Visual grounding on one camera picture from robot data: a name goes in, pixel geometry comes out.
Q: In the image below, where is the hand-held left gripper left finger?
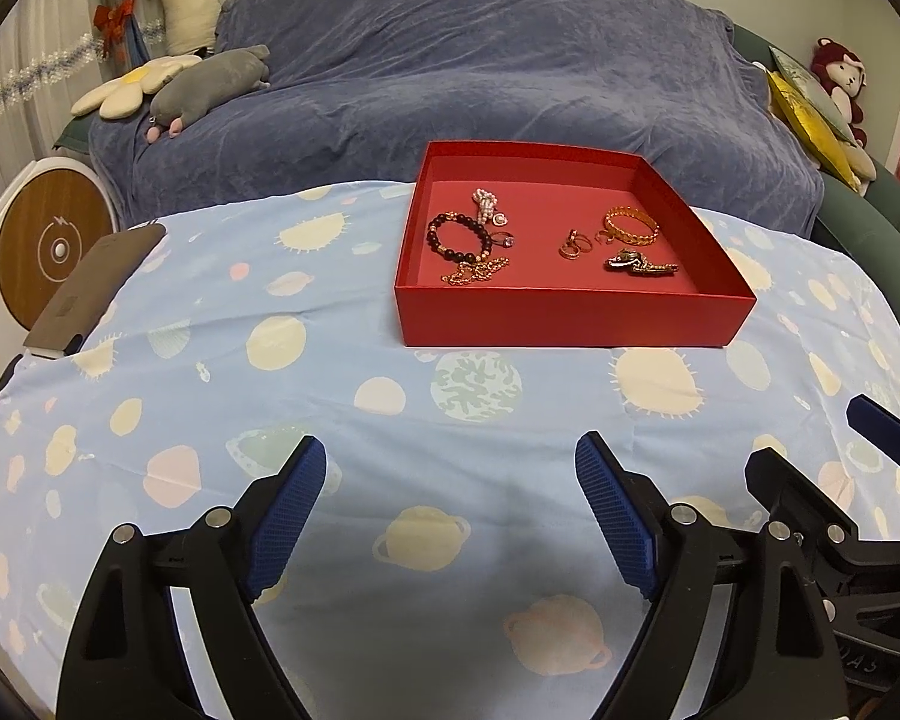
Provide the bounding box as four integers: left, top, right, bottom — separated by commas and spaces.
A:
56, 435, 328, 720

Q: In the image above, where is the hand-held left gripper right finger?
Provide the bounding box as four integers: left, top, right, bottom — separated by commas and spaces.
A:
574, 431, 852, 720

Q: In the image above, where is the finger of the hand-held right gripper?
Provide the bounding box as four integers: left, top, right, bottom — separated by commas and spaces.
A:
846, 394, 900, 470
745, 448, 860, 565

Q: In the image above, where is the red cardboard box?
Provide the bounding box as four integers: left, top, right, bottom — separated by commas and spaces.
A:
392, 139, 758, 350

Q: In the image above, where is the gold chain necklace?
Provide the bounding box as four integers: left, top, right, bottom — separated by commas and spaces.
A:
441, 256, 511, 287

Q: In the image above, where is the dark bead bracelet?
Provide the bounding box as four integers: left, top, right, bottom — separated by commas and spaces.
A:
426, 211, 496, 262

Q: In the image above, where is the green sofa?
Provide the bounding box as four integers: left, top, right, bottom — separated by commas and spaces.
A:
727, 22, 900, 275

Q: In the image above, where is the beige cushion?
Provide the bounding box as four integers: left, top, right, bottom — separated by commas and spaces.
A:
840, 141, 880, 197

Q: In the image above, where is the yellow pillow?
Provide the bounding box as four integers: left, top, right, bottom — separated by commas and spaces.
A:
765, 69, 863, 192

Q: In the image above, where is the pearl white ornament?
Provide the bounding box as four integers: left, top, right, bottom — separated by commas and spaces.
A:
471, 186, 512, 230

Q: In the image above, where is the grey-green pillow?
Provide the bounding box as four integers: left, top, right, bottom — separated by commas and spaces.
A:
769, 45, 860, 143

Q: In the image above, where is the red monkey plush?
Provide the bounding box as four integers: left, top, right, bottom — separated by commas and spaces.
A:
810, 36, 871, 149

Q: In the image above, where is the round wooden side table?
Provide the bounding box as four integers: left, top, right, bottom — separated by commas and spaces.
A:
0, 156, 118, 335

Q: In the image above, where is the grey plush toy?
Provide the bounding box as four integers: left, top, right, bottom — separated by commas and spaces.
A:
146, 45, 272, 142

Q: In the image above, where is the cream flower cushion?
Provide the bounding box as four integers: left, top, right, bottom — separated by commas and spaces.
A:
71, 54, 203, 119

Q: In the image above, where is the blue-grey sofa blanket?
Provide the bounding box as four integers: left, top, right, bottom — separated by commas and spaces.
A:
90, 0, 826, 241

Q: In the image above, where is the red curtain bow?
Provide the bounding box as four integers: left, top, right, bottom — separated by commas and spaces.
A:
94, 0, 136, 61

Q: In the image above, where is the white curtain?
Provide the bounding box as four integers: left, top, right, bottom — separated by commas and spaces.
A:
0, 0, 158, 192

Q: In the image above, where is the gold chain-link bangle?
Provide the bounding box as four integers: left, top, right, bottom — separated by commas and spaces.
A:
604, 206, 659, 246

